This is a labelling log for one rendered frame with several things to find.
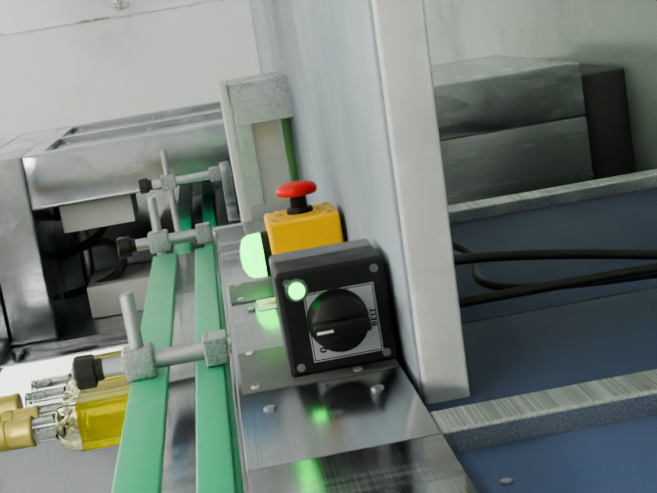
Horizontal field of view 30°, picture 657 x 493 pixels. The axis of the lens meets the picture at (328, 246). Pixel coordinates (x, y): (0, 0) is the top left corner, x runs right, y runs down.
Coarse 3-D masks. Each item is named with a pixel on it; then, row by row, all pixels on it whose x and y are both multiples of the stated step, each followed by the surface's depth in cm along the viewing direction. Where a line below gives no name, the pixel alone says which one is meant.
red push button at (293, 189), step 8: (288, 184) 119; (296, 184) 118; (304, 184) 118; (312, 184) 119; (280, 192) 118; (288, 192) 118; (296, 192) 118; (304, 192) 118; (312, 192) 119; (296, 200) 119; (304, 200) 119; (296, 208) 119
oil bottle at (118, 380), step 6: (114, 378) 147; (120, 378) 146; (102, 384) 145; (108, 384) 144; (114, 384) 144; (120, 384) 144; (72, 390) 145; (78, 390) 144; (84, 390) 144; (90, 390) 143; (66, 396) 143
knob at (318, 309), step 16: (320, 304) 87; (336, 304) 87; (352, 304) 87; (320, 320) 87; (336, 320) 87; (352, 320) 86; (368, 320) 86; (320, 336) 86; (336, 336) 87; (352, 336) 87
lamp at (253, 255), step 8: (264, 232) 120; (248, 240) 119; (256, 240) 119; (264, 240) 119; (240, 248) 120; (248, 248) 118; (256, 248) 118; (264, 248) 118; (248, 256) 118; (256, 256) 118; (264, 256) 118; (248, 264) 119; (256, 264) 118; (264, 264) 118; (248, 272) 119; (256, 272) 119; (264, 272) 119
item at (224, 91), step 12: (228, 96) 164; (228, 108) 163; (228, 120) 163; (228, 132) 164; (228, 144) 180; (240, 156) 165; (240, 168) 165; (240, 180) 165; (240, 192) 165; (240, 204) 166
